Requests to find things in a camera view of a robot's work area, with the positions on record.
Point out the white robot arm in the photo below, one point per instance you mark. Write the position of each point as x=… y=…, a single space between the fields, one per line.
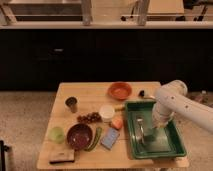
x=171 y=98

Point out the white plastic cup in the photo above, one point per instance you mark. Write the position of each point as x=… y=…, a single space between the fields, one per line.
x=107 y=112

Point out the orange bowl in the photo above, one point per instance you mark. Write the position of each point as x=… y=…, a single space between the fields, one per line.
x=119 y=90

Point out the bunch of dark grapes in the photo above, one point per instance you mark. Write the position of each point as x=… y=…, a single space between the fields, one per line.
x=89 y=118

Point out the orange carrot piece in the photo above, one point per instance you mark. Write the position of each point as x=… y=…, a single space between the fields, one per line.
x=117 y=122

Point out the wooden table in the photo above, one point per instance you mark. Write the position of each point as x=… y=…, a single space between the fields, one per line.
x=90 y=97

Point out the green cucumber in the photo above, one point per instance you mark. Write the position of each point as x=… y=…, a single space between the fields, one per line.
x=96 y=139

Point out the blue sponge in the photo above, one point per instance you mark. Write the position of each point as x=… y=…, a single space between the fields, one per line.
x=110 y=138

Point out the dark red bowl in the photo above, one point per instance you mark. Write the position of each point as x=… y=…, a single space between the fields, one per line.
x=79 y=136

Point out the silver metal fork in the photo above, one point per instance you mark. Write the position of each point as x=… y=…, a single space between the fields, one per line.
x=140 y=123

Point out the green plastic tray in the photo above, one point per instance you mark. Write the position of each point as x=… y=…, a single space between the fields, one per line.
x=168 y=143

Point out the green apple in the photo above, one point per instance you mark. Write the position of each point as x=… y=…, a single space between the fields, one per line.
x=56 y=135

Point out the brown wooden block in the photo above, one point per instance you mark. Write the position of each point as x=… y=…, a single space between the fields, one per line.
x=61 y=156

